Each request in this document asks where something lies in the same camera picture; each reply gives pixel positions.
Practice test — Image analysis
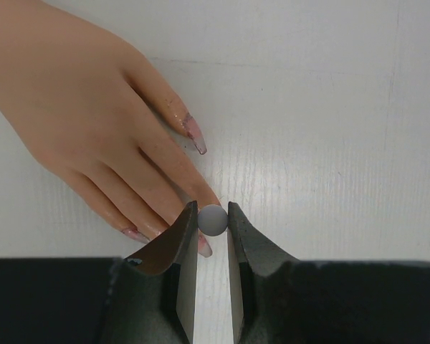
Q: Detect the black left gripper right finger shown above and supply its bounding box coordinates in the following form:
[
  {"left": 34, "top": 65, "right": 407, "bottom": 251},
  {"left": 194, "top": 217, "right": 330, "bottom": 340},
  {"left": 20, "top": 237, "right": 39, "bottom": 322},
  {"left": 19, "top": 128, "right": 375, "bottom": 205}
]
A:
[{"left": 228, "top": 202, "right": 430, "bottom": 343}]

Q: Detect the mannequin hand with painted nails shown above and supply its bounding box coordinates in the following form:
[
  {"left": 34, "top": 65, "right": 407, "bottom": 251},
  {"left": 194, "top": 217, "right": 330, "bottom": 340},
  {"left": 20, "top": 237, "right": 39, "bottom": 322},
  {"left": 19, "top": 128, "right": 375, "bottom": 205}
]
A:
[{"left": 0, "top": 1, "right": 219, "bottom": 243}]

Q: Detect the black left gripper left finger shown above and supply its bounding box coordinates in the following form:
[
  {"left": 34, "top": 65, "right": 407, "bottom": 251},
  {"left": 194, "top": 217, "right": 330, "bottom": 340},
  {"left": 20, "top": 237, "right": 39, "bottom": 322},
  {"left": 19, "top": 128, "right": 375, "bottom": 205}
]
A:
[{"left": 0, "top": 202, "right": 198, "bottom": 343}]

